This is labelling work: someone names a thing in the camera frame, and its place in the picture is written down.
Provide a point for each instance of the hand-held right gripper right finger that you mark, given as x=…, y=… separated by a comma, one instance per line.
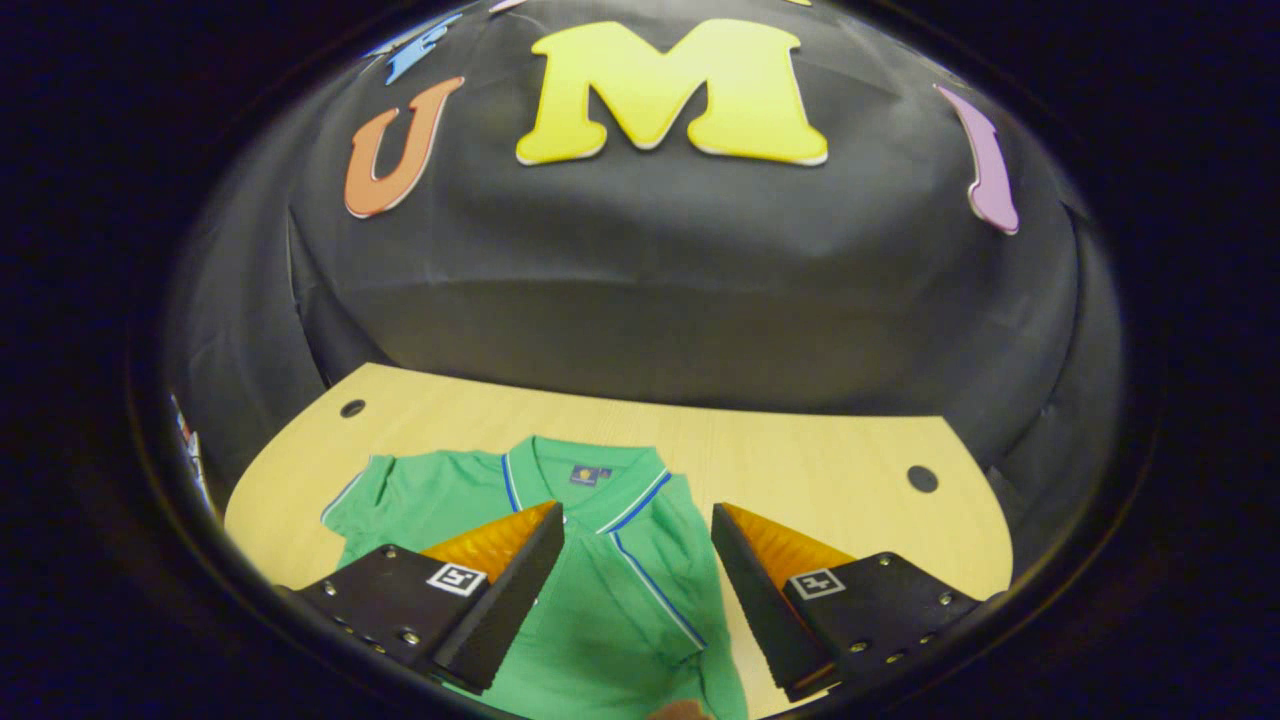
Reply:
x=760, y=600

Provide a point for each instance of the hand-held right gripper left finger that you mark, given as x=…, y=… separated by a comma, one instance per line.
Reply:
x=515, y=590

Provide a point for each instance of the green T-shirt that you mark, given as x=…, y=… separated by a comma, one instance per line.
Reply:
x=600, y=600

